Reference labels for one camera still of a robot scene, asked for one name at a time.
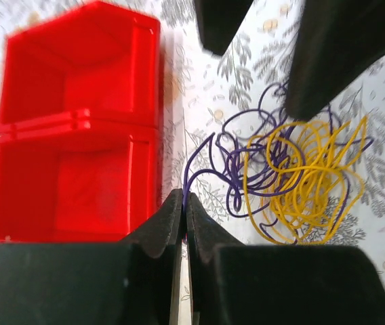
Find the red bin right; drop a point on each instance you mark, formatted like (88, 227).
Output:
(99, 57)

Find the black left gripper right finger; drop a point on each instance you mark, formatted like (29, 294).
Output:
(235, 283)

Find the red bin left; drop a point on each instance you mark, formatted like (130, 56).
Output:
(93, 181)

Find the red bin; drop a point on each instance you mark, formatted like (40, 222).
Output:
(99, 57)
(93, 181)

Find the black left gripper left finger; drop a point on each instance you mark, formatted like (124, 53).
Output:
(131, 281)

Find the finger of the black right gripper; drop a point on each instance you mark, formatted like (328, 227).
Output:
(218, 22)
(337, 41)

